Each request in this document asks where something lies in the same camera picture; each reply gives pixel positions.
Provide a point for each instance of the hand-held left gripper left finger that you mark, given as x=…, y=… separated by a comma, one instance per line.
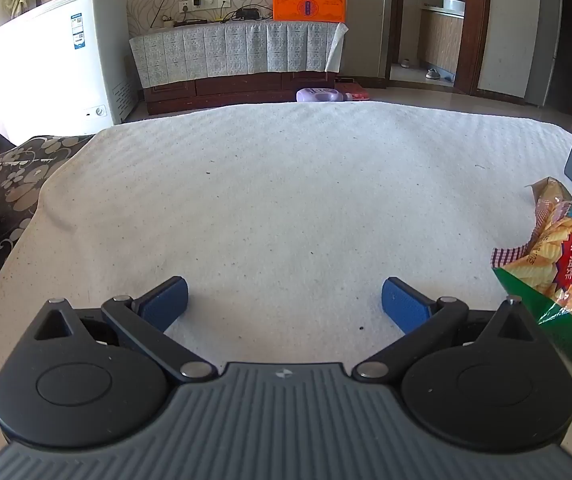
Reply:
x=166, y=302

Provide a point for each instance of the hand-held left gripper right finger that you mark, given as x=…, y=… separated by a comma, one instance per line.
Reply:
x=406, y=305

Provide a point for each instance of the large green chip bag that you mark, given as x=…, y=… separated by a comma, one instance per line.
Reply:
x=561, y=280

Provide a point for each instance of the clear gold-topped snack bag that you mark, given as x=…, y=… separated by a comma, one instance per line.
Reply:
x=548, y=195

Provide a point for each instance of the patterned dark cushion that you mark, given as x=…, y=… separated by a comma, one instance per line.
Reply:
x=13, y=195

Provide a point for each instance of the red slipper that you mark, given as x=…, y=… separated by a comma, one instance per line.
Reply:
x=357, y=91

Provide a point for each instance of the purple detergent bottle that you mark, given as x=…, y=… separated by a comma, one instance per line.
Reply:
x=318, y=95

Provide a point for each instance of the grey shoes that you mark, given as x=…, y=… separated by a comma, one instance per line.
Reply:
x=433, y=73

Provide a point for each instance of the cabinet with white cloth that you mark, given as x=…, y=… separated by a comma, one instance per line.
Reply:
x=226, y=50

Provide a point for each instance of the white chest freezer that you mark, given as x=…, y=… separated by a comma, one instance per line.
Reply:
x=46, y=70

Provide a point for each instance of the wooden kitchen cabinet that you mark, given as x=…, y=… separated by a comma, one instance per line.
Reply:
x=441, y=40

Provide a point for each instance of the grey refrigerator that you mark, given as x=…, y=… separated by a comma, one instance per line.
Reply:
x=545, y=45

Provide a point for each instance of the black set-top box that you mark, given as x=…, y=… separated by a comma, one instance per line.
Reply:
x=248, y=13

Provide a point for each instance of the white pot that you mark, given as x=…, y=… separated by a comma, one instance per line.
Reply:
x=453, y=6

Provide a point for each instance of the white wall socket strip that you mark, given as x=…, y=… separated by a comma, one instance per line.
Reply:
x=205, y=3

